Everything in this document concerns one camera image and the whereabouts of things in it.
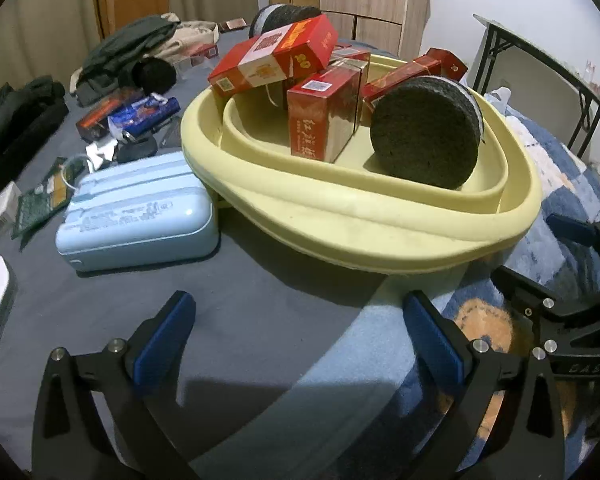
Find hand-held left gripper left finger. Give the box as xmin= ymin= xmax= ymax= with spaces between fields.
xmin=31 ymin=290 xmax=201 ymax=480

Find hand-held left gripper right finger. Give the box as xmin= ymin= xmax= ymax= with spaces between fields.
xmin=402 ymin=290 xmax=567 ymax=480

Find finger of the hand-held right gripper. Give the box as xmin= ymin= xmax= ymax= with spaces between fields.
xmin=546 ymin=212 xmax=600 ymax=273
xmin=491 ymin=266 xmax=600 ymax=361

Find pale yellow plastic basin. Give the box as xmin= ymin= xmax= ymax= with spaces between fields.
xmin=180 ymin=52 xmax=544 ymax=277

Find large black cookie-shaped cushion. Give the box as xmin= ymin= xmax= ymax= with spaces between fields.
xmin=369 ymin=75 xmax=485 ymax=191

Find long narrow red carton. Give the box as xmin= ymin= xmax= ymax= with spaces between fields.
xmin=361 ymin=48 xmax=469 ymax=111

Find red box with gold side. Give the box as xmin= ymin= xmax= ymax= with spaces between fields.
xmin=286 ymin=66 xmax=370 ymax=163

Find wide red carton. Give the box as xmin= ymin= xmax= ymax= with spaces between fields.
xmin=207 ymin=14 xmax=341 ymax=97

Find small black cookie-shaped cushion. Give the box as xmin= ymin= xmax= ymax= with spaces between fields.
xmin=249 ymin=3 xmax=324 ymax=39

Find grey bed sheet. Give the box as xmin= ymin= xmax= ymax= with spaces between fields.
xmin=0 ymin=25 xmax=431 ymax=480

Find light blue power bank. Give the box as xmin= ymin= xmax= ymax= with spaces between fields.
xmin=54 ymin=148 xmax=220 ymax=275

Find green foil packet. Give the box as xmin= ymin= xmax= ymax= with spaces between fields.
xmin=42 ymin=156 xmax=81 ymax=212
xmin=11 ymin=184 xmax=57 ymax=239

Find black folding table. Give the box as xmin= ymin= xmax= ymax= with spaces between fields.
xmin=472 ymin=13 xmax=600 ymax=159

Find black mesh pouch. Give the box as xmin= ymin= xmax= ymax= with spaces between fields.
xmin=154 ymin=119 xmax=184 ymax=149

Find blue snack packet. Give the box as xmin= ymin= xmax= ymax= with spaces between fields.
xmin=107 ymin=93 xmax=181 ymax=137

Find long dark red box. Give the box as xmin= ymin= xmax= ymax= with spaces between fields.
xmin=74 ymin=87 xmax=145 ymax=142

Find black jacket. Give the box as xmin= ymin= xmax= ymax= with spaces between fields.
xmin=0 ymin=75 xmax=70 ymax=207

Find red white cigarette pack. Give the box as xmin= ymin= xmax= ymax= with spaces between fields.
xmin=172 ymin=43 xmax=220 ymax=72

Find dark green clothes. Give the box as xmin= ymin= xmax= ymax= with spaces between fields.
xmin=72 ymin=14 xmax=181 ymax=107

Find wooden wardrobe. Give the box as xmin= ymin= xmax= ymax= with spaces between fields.
xmin=269 ymin=0 xmax=434 ymax=59

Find copper coloured small box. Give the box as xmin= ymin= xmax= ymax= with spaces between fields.
xmin=218 ymin=17 xmax=250 ymax=35

